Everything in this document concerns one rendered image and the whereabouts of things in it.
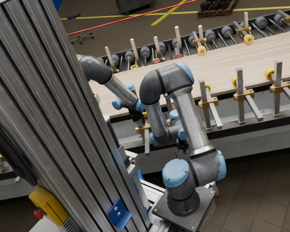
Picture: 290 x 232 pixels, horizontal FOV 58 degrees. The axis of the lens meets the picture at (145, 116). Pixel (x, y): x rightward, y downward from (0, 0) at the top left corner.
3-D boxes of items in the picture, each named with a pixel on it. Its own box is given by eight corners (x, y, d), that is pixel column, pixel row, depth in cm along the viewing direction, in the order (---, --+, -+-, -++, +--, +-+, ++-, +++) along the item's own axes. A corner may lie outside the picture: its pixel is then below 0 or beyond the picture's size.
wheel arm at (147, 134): (150, 156, 181) (149, 152, 179) (146, 157, 182) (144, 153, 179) (149, 118, 216) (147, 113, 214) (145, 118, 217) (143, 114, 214)
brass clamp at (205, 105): (218, 106, 188) (218, 100, 185) (200, 110, 190) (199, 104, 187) (217, 101, 193) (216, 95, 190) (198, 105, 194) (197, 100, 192)
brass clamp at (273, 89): (292, 90, 181) (292, 84, 178) (271, 95, 183) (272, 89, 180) (288, 86, 186) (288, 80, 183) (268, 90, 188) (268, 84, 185)
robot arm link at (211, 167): (193, 186, 117) (153, 73, 125) (225, 175, 117) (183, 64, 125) (198, 190, 105) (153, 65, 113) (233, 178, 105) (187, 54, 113)
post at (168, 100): (181, 143, 211) (169, 94, 182) (176, 144, 211) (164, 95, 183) (180, 140, 213) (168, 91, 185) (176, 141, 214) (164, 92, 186)
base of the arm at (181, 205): (190, 221, 113) (187, 208, 107) (161, 208, 121) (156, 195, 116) (205, 194, 121) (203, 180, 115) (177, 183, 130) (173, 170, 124)
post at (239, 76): (244, 124, 200) (242, 68, 172) (240, 125, 200) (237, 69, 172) (243, 121, 202) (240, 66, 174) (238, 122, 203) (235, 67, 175)
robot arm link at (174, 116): (171, 118, 148) (166, 110, 155) (174, 133, 155) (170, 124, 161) (184, 114, 148) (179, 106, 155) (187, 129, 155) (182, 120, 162)
